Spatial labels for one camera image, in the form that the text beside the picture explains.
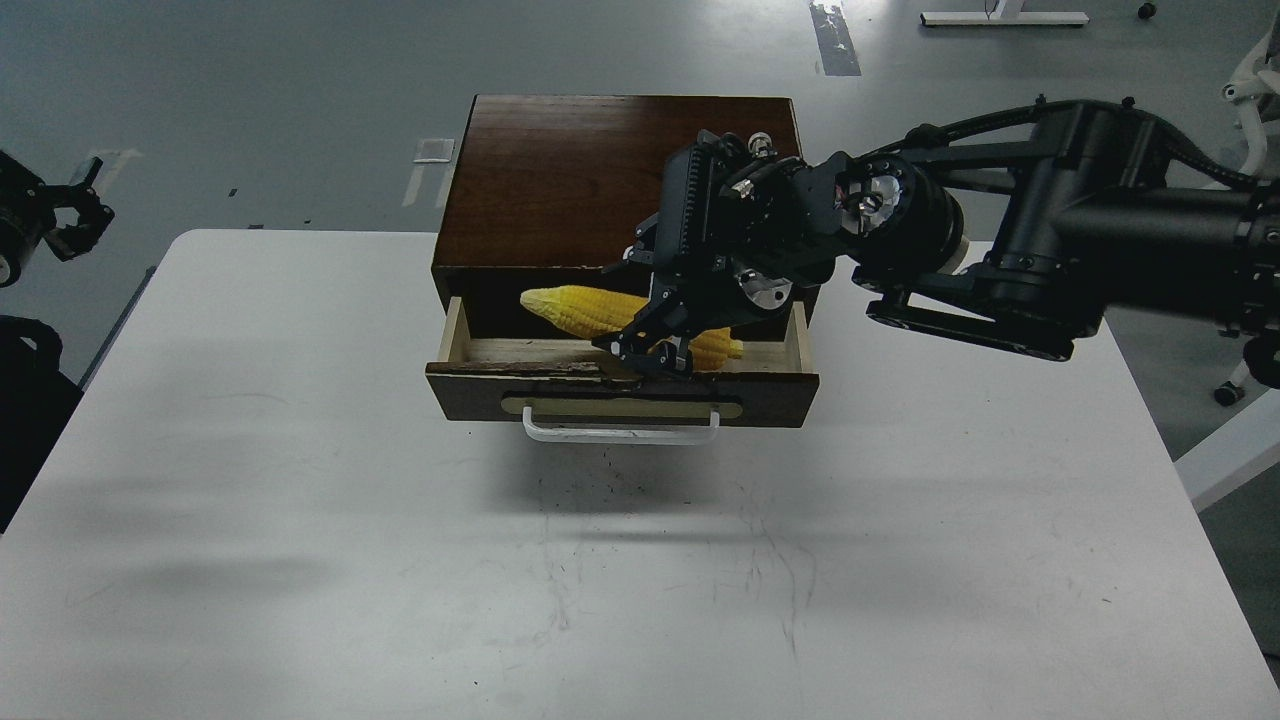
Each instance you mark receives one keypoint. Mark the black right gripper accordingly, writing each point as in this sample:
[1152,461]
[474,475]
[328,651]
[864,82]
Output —
[739,230]

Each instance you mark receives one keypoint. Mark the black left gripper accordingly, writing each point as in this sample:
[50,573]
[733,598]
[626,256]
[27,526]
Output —
[77,216]

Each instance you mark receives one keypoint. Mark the yellow corn cob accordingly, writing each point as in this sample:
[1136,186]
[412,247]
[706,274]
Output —
[588,312]

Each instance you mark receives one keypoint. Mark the wooden drawer with white handle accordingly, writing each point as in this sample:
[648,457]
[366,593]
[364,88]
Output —
[570,391]

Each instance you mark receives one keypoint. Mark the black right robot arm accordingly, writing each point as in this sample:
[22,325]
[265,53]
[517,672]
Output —
[1015,230]

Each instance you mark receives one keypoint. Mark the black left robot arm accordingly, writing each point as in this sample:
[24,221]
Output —
[37,399]

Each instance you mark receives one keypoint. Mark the dark wooden drawer cabinet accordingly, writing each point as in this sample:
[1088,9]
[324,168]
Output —
[548,190]

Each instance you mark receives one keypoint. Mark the white desk base bar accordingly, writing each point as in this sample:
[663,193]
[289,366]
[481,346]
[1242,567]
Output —
[1004,14]

